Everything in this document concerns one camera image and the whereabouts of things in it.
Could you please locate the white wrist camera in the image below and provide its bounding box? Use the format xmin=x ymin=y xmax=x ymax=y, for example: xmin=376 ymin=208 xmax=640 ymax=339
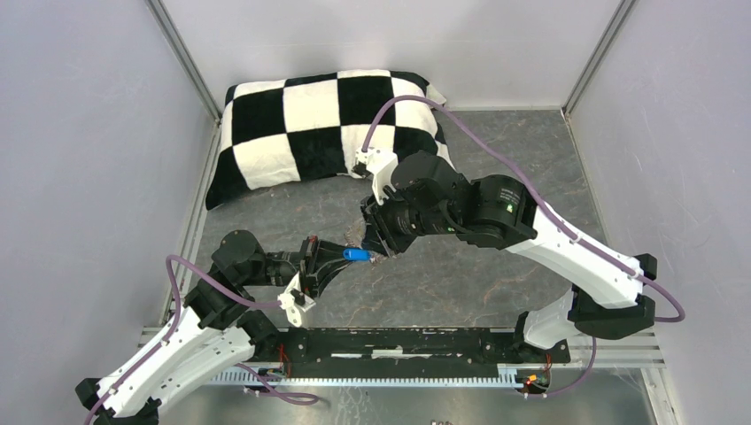
xmin=352 ymin=148 xmax=399 ymax=205
xmin=277 ymin=273 xmax=316 ymax=328

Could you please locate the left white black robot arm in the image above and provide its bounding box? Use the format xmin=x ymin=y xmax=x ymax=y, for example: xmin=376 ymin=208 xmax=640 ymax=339
xmin=75 ymin=230 xmax=371 ymax=424

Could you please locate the right corner aluminium profile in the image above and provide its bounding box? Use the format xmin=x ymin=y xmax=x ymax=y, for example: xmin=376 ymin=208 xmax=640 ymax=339
xmin=561 ymin=0 xmax=638 ymax=120

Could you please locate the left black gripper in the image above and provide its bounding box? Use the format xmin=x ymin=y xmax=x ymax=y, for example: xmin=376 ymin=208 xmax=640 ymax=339
xmin=242 ymin=235 xmax=366 ymax=298

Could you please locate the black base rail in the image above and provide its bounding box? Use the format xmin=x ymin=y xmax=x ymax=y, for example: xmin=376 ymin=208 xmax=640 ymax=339
xmin=251 ymin=328 xmax=571 ymax=379

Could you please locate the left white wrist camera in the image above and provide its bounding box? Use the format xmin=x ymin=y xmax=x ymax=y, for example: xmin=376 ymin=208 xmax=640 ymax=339
xmin=277 ymin=273 xmax=316 ymax=328

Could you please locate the blue headed key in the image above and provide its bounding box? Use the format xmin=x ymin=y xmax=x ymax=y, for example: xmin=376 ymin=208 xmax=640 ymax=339
xmin=343 ymin=248 xmax=371 ymax=262

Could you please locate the left corner aluminium profile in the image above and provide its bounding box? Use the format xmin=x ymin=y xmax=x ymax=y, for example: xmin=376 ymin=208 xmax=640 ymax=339
xmin=145 ymin=0 xmax=221 ymax=123

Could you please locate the white toothed cable duct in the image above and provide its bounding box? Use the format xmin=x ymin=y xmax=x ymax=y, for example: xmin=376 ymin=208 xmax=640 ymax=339
xmin=206 ymin=367 xmax=541 ymax=390

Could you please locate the black white checkered pillow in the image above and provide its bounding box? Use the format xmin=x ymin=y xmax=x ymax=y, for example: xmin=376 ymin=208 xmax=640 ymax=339
xmin=205 ymin=69 xmax=446 ymax=210

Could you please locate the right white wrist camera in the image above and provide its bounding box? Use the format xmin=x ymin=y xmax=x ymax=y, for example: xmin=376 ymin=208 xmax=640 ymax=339
xmin=352 ymin=148 xmax=399 ymax=205

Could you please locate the corner aluminium profile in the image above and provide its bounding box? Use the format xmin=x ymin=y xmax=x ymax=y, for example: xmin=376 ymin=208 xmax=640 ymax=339
xmin=561 ymin=0 xmax=638 ymax=120
xmin=145 ymin=0 xmax=221 ymax=123

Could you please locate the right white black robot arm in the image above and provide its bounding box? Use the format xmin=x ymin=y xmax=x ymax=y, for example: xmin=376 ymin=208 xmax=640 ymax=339
xmin=353 ymin=150 xmax=656 ymax=361

